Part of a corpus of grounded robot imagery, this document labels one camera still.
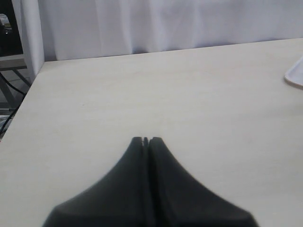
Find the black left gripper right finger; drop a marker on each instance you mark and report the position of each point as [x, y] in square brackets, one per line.
[179, 200]

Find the white backdrop curtain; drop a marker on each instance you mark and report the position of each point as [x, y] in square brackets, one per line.
[55, 30]

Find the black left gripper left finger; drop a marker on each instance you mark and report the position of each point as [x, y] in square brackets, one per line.
[117, 200]

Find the grey metal frame stand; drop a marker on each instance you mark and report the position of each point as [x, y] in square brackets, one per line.
[15, 81]

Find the white rectangular plastic tray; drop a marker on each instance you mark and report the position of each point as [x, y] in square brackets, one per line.
[294, 75]

